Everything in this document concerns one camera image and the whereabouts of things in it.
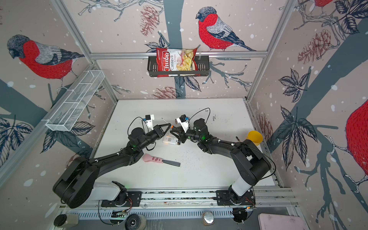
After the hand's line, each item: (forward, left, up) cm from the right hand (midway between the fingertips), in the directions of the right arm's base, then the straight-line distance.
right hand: (170, 133), depth 81 cm
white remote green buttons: (+5, +3, -14) cm, 15 cm away
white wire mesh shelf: (-1, +51, +17) cm, 54 cm away
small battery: (+8, -44, -18) cm, 48 cm away
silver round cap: (-37, -21, -6) cm, 43 cm away
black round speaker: (-40, +11, -5) cm, 42 cm away
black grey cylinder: (-42, +42, -6) cm, 59 cm away
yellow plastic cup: (+4, -51, -7) cm, 52 cm away
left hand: (+1, -1, +7) cm, 7 cm away
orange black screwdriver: (+1, -1, +5) cm, 6 cm away
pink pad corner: (-36, -56, -17) cm, 69 cm away
